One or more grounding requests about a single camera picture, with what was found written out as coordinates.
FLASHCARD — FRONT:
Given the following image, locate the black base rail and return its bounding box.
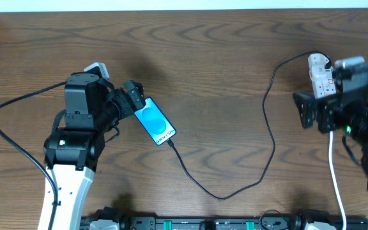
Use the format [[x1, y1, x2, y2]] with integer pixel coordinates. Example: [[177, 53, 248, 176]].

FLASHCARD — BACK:
[[80, 207, 368, 230]]

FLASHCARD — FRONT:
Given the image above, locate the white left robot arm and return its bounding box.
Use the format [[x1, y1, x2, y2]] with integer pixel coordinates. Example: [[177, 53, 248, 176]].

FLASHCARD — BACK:
[[38, 72, 146, 229]]

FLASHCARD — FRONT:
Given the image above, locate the white power cord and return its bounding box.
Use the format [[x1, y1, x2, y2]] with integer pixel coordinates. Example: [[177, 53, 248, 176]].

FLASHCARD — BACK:
[[326, 130, 348, 230]]

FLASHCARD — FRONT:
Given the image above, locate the blue smartphone lit screen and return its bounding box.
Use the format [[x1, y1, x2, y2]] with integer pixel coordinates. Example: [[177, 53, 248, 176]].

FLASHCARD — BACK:
[[134, 97, 176, 146]]

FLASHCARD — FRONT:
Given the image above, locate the black charger cable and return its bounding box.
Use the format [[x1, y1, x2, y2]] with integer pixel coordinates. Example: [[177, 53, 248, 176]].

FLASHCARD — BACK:
[[166, 50, 334, 201]]

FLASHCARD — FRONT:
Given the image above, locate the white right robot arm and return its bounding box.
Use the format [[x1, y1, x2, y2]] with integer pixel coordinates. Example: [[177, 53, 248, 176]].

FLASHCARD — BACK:
[[293, 84, 368, 189]]

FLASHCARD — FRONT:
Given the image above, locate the white power strip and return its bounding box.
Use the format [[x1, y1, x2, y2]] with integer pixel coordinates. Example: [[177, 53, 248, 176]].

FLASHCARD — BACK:
[[307, 53, 337, 100]]

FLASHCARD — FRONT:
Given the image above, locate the white USB charger adapter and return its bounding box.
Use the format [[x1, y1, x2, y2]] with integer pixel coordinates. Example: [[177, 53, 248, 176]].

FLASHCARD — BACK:
[[309, 65, 333, 81]]

